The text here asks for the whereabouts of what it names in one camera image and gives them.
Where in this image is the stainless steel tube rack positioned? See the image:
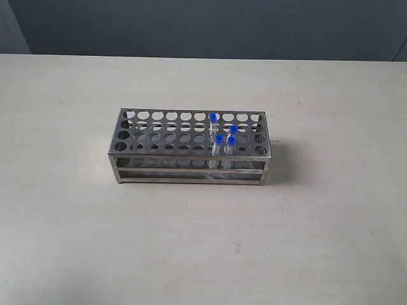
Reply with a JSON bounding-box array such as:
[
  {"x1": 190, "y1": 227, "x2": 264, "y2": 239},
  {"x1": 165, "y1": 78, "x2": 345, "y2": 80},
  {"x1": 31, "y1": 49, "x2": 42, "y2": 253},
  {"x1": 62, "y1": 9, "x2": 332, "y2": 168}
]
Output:
[{"x1": 108, "y1": 108, "x2": 272, "y2": 186}]

